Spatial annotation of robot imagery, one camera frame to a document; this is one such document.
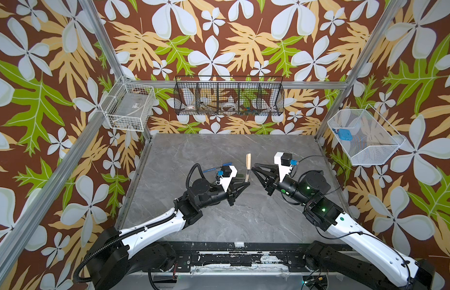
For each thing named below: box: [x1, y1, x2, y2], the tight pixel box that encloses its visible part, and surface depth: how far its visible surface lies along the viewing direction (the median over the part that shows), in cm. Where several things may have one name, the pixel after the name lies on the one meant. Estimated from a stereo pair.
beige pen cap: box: [246, 152, 252, 170], surface depth 62 cm
